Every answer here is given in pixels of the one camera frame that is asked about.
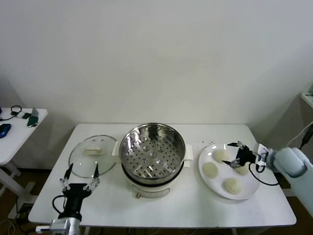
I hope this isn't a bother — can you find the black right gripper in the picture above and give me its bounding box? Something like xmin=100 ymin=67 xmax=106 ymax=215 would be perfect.
xmin=221 ymin=141 xmax=257 ymax=169

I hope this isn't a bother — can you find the blue computer mouse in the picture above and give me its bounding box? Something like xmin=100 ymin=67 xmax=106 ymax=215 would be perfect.
xmin=0 ymin=123 xmax=12 ymax=140

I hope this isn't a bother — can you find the stainless steel steamer basket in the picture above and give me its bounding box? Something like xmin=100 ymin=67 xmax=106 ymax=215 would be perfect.
xmin=112 ymin=123 xmax=194 ymax=181

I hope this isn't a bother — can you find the white electric pot base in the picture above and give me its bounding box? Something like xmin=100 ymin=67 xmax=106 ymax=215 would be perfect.
xmin=116 ymin=156 xmax=192 ymax=199

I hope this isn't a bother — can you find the glass pot lid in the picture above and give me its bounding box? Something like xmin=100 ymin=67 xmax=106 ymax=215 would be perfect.
xmin=68 ymin=134 xmax=118 ymax=179

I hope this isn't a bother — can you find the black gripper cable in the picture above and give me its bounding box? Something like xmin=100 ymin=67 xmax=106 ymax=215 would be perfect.
xmin=248 ymin=163 xmax=279 ymax=186
xmin=52 ymin=195 xmax=66 ymax=215

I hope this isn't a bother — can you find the white floor cable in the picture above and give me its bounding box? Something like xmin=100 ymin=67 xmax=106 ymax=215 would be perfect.
xmin=0 ymin=217 xmax=16 ymax=235

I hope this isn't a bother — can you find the white hanging cable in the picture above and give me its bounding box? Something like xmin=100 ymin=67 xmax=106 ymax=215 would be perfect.
xmin=286 ymin=121 xmax=313 ymax=147

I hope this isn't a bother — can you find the white steamed baozi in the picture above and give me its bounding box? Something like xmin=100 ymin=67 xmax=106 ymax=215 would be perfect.
xmin=202 ymin=162 xmax=219 ymax=178
xmin=213 ymin=149 xmax=231 ymax=164
xmin=234 ymin=164 xmax=250 ymax=176
xmin=223 ymin=178 xmax=243 ymax=195

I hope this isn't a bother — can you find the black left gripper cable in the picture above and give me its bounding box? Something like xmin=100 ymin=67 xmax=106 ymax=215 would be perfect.
xmin=52 ymin=195 xmax=66 ymax=215

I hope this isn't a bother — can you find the black floor cable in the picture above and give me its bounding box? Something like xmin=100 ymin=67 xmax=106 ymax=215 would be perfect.
xmin=16 ymin=219 xmax=37 ymax=234

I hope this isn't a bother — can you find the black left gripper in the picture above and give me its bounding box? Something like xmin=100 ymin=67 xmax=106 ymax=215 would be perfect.
xmin=58 ymin=163 xmax=101 ymax=219

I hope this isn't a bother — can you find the white round plate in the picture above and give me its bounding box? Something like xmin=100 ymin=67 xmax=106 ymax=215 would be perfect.
xmin=198 ymin=143 xmax=261 ymax=200

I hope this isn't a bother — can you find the white wall shelf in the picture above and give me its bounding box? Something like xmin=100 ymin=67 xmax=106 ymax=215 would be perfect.
xmin=300 ymin=92 xmax=313 ymax=108

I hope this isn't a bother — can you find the white side table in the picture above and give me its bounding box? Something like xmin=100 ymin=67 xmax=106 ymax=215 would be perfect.
xmin=0 ymin=107 xmax=48 ymax=218

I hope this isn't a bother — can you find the black power adapter with cord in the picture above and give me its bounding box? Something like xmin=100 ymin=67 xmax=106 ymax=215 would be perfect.
xmin=300 ymin=127 xmax=313 ymax=149

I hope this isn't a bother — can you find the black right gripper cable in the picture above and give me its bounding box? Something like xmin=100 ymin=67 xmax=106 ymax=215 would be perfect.
xmin=248 ymin=163 xmax=279 ymax=186

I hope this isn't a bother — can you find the green and grey gadget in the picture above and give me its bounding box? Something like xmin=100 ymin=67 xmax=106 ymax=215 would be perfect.
xmin=26 ymin=107 xmax=40 ymax=128

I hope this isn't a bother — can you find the black looped cable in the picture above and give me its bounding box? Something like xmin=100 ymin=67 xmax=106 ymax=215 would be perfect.
xmin=0 ymin=105 xmax=23 ymax=121

